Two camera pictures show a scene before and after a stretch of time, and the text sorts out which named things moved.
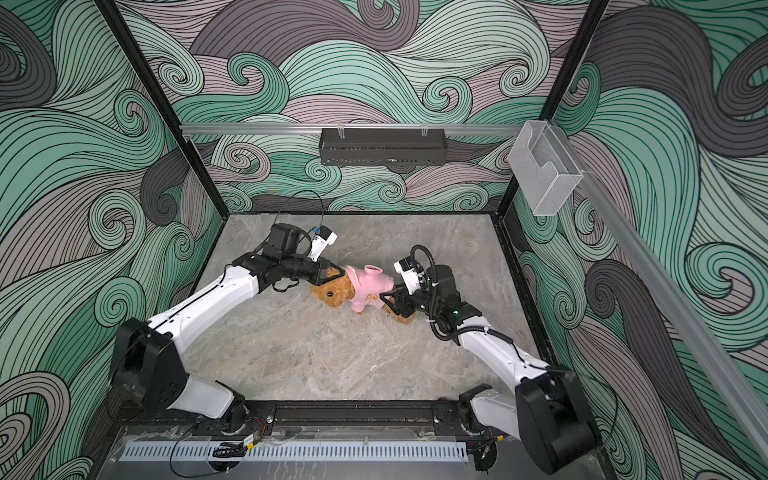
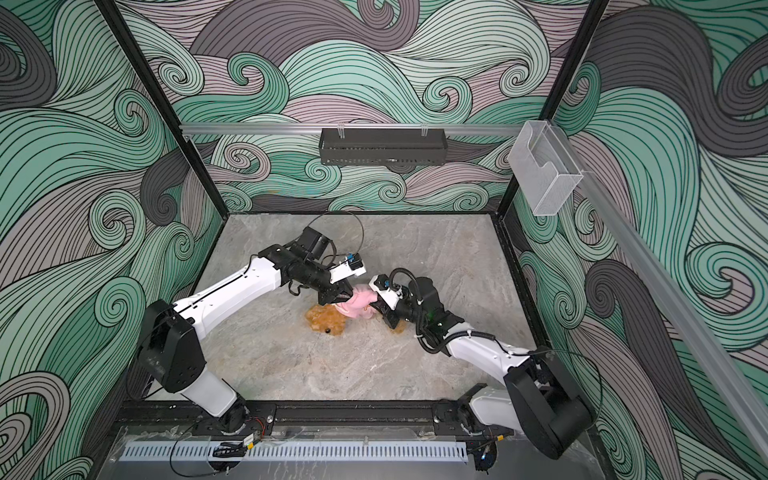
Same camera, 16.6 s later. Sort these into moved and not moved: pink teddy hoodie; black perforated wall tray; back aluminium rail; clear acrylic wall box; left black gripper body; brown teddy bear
Moved: pink teddy hoodie; brown teddy bear
Not moved: left black gripper body; clear acrylic wall box; back aluminium rail; black perforated wall tray
